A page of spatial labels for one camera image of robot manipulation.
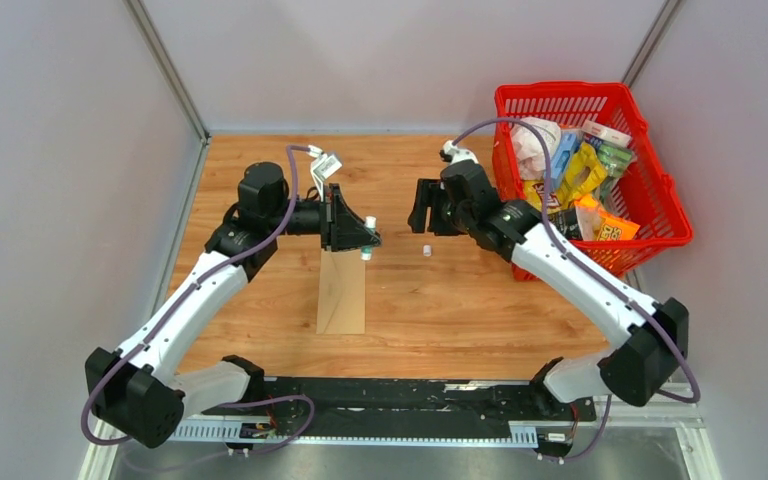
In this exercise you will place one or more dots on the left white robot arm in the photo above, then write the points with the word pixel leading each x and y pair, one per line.
pixel 137 387

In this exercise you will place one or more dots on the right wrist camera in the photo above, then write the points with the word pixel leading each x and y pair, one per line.
pixel 452 153

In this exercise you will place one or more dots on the orange snack bag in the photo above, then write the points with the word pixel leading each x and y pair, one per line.
pixel 596 223

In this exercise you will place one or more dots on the yellow snack bag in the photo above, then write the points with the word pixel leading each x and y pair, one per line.
pixel 584 173

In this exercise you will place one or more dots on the brown paper envelope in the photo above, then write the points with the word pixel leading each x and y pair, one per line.
pixel 341 306

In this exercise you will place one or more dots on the green packet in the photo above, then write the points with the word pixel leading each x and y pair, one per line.
pixel 616 161

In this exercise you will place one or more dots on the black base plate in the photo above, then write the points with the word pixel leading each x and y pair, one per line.
pixel 412 408

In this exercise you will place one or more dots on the white crumpled bag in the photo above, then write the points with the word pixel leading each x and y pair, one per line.
pixel 528 151

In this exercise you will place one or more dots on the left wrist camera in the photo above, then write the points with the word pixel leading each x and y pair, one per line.
pixel 323 166

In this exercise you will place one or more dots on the aluminium frame rail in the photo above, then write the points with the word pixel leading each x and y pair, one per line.
pixel 237 429

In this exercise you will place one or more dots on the white red small box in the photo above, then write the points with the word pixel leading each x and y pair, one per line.
pixel 597 134

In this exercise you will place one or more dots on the blue box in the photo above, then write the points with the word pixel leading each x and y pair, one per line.
pixel 566 147

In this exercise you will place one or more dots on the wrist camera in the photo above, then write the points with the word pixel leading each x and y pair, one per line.
pixel 323 166
pixel 452 153

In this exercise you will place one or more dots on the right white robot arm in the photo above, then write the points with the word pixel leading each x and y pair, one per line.
pixel 648 339

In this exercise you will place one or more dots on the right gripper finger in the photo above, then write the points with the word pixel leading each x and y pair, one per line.
pixel 441 214
pixel 417 219

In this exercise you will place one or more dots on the black snack packet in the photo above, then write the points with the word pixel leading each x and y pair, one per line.
pixel 567 223

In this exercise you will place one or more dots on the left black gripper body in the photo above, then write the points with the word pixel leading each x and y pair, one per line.
pixel 326 220

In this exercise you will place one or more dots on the red plastic basket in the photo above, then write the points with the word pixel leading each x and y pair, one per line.
pixel 645 194

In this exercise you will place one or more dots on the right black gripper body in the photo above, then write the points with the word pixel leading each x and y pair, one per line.
pixel 458 217

